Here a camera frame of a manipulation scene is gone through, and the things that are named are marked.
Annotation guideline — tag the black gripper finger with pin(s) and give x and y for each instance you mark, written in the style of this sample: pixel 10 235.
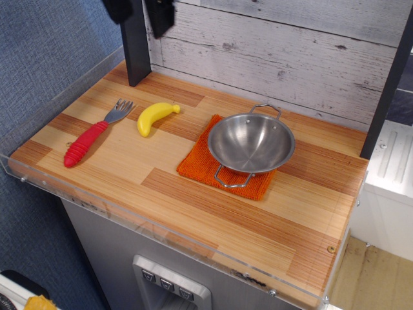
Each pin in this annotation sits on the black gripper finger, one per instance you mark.
pixel 118 10
pixel 162 16

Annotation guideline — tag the yellow toy banana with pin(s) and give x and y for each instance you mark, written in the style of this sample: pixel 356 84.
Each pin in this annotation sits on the yellow toy banana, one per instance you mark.
pixel 154 113

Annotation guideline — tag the small stainless steel wok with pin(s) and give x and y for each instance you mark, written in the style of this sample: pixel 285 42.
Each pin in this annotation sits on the small stainless steel wok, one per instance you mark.
pixel 250 144

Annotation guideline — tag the orange knitted cloth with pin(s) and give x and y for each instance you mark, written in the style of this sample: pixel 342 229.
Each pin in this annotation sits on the orange knitted cloth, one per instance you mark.
pixel 201 166

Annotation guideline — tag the grey toy fridge cabinet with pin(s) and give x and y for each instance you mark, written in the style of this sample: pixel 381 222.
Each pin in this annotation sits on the grey toy fridge cabinet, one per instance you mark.
pixel 111 247

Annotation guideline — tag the silver dispenser button panel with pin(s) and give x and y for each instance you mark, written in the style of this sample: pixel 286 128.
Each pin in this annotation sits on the silver dispenser button panel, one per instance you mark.
pixel 163 288

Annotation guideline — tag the left black vertical post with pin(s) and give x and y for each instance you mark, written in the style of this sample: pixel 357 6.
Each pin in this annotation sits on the left black vertical post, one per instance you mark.
pixel 135 45

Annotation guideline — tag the black vertical post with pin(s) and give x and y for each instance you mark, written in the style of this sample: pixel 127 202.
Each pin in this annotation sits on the black vertical post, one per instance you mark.
pixel 135 45
pixel 391 84

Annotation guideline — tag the red handled metal fork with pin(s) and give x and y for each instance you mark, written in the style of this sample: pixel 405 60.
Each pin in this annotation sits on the red handled metal fork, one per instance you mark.
pixel 78 149

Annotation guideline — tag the right black vertical post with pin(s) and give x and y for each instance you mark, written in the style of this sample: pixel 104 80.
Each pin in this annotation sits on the right black vertical post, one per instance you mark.
pixel 391 84

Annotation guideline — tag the white aluminium frame right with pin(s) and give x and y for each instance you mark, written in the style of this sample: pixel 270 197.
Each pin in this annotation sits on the white aluminium frame right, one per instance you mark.
pixel 382 216

